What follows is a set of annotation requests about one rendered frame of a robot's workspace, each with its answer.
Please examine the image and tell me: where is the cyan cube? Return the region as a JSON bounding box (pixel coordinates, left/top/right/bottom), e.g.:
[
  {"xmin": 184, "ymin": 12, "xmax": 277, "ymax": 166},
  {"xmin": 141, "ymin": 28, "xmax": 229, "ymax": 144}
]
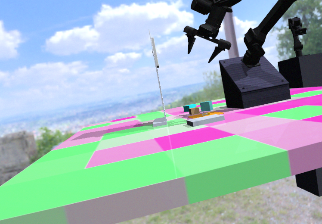
[{"xmin": 183, "ymin": 104, "xmax": 196, "ymax": 112}]

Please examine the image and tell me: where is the teal block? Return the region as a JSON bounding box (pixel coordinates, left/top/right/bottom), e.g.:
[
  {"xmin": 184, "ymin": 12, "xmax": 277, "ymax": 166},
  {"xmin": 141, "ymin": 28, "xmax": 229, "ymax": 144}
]
[{"xmin": 200, "ymin": 101, "xmax": 213, "ymax": 112}]

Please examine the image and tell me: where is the tan box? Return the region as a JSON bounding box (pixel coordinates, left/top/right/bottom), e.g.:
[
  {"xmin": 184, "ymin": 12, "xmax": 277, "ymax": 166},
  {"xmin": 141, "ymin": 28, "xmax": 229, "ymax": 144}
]
[{"xmin": 189, "ymin": 107, "xmax": 200, "ymax": 115}]

